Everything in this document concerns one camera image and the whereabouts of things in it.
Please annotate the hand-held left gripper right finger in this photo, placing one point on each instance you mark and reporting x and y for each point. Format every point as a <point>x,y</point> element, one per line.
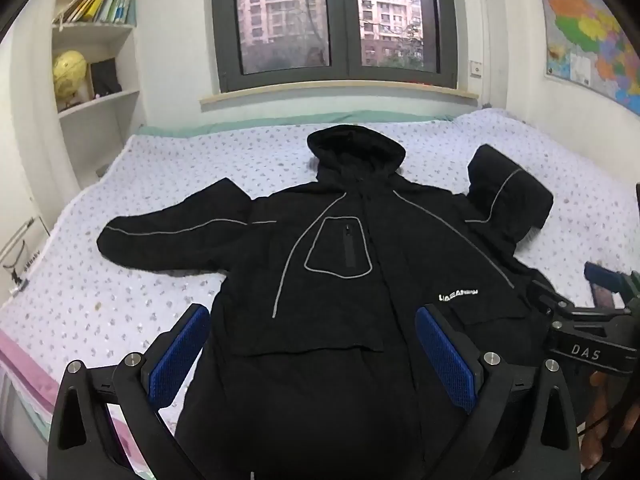
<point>447,360</point>

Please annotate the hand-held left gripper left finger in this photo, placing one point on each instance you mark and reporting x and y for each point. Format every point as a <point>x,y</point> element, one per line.
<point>177,355</point>

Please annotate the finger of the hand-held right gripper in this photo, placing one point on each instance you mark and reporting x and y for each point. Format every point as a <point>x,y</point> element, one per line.
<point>602,275</point>
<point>550,300</point>

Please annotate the black hooded jacket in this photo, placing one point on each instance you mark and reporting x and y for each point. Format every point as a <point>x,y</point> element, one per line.
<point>350,270</point>

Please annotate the person's right hand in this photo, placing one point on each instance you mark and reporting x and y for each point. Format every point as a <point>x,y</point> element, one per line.
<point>605,410</point>

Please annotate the pink blanket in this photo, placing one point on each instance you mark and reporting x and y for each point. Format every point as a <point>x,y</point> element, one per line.
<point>30,380</point>

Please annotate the white dotted bed sheet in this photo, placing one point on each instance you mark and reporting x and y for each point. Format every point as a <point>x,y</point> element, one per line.
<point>150,185</point>

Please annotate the white printed bag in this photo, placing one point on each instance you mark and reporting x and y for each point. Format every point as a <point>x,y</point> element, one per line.
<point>20,260</point>

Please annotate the white bookshelf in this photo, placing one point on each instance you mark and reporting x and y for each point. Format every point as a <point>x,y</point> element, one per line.
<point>107,110</point>

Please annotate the black box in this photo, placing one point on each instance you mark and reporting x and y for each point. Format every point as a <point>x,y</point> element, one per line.
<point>105,77</point>

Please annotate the beige window sill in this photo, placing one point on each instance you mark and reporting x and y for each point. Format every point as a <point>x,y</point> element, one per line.
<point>340,92</point>

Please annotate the yellow globe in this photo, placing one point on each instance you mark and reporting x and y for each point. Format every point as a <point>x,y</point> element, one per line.
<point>69,72</point>

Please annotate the dark framed window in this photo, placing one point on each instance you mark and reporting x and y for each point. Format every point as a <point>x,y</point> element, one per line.
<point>334,20</point>

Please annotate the colourful wall map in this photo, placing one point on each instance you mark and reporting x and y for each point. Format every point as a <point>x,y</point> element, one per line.
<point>585,35</point>

